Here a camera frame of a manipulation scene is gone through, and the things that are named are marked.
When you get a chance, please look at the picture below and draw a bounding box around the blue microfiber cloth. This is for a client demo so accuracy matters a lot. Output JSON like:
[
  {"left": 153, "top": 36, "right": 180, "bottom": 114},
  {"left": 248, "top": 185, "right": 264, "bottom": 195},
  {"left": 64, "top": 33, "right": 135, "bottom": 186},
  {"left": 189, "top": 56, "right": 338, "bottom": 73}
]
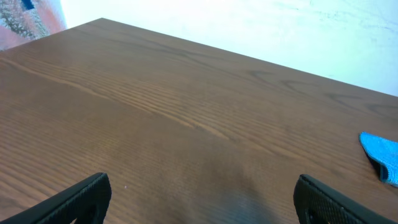
[{"left": 359, "top": 132, "right": 397, "bottom": 187}]

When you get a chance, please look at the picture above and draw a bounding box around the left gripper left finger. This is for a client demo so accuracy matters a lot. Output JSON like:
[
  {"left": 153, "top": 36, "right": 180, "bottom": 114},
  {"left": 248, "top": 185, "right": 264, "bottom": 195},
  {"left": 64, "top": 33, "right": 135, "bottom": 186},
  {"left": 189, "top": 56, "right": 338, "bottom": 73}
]
[{"left": 1, "top": 172, "right": 112, "bottom": 224}]

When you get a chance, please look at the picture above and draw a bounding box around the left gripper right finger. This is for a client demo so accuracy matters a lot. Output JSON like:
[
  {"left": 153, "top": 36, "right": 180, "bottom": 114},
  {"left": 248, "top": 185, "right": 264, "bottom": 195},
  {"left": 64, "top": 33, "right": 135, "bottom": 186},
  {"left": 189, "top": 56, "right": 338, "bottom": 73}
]
[{"left": 294, "top": 174, "right": 395, "bottom": 224}]

